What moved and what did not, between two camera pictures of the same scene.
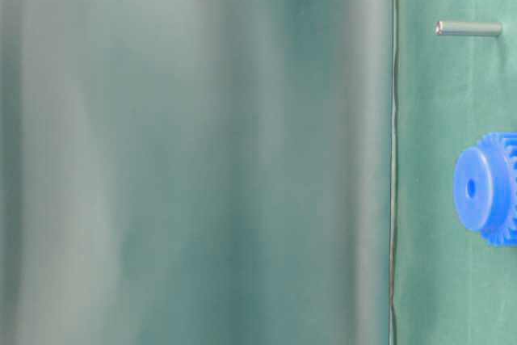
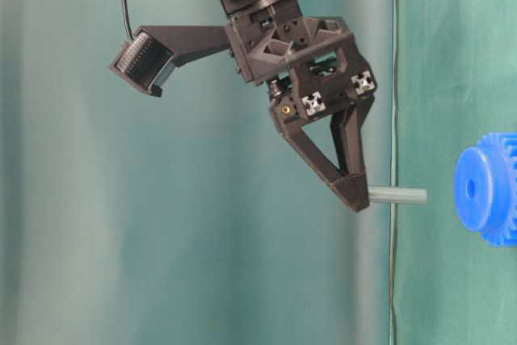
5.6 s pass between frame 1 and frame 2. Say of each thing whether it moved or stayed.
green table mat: stayed
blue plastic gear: stayed
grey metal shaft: moved
